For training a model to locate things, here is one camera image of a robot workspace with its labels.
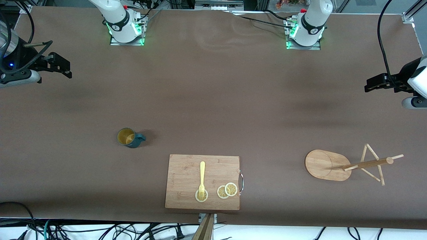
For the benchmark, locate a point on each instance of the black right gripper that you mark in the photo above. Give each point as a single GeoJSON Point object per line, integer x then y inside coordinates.
{"type": "Point", "coordinates": [22, 56]}

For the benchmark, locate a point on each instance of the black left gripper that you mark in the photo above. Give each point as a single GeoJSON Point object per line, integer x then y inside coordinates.
{"type": "Point", "coordinates": [403, 75]}

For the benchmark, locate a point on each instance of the teal mug yellow inside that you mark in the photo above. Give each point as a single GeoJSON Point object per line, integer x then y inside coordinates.
{"type": "Point", "coordinates": [131, 138]}

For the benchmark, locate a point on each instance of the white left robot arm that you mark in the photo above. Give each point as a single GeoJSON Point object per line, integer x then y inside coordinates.
{"type": "Point", "coordinates": [312, 23]}

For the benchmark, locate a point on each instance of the wooden cup rack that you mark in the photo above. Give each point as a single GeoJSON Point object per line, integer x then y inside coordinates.
{"type": "Point", "coordinates": [325, 165]}

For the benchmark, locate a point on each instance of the white power strip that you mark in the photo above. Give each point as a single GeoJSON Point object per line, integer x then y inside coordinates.
{"type": "Point", "coordinates": [218, 5]}

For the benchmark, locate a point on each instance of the yellow plastic fork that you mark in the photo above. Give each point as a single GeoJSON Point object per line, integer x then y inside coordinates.
{"type": "Point", "coordinates": [202, 176]}

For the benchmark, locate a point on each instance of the lemon slice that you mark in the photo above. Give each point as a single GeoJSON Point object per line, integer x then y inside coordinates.
{"type": "Point", "coordinates": [221, 193]}
{"type": "Point", "coordinates": [231, 189]}
{"type": "Point", "coordinates": [197, 199]}

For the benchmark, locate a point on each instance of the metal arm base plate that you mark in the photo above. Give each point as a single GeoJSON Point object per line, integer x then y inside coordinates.
{"type": "Point", "coordinates": [317, 46]}
{"type": "Point", "coordinates": [115, 42]}

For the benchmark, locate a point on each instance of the aluminium frame profile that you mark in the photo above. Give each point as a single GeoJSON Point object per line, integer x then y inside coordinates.
{"type": "Point", "coordinates": [413, 10]}

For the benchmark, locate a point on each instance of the metal post bracket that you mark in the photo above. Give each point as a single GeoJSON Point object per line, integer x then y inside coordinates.
{"type": "Point", "coordinates": [215, 218]}

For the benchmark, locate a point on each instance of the wooden camera post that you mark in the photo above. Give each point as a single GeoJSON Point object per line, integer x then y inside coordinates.
{"type": "Point", "coordinates": [204, 230]}

